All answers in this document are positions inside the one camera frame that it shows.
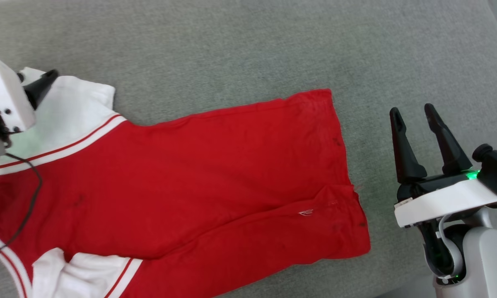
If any red and white garment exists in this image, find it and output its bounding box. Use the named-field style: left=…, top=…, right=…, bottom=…
left=0, top=67, right=372, bottom=298

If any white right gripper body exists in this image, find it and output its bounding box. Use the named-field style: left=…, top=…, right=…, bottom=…
left=394, top=171, right=497, bottom=228

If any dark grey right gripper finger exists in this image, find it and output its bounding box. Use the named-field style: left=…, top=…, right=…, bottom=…
left=389, top=107, right=427, bottom=185
left=424, top=103, right=473, bottom=175

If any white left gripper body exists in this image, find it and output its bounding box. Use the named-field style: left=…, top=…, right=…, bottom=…
left=0, top=50, right=37, bottom=133

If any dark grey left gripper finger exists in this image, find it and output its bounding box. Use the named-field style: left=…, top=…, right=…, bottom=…
left=23, top=69, right=60, bottom=109

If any grey fabric sofa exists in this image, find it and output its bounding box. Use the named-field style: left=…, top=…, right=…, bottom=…
left=0, top=0, right=497, bottom=298

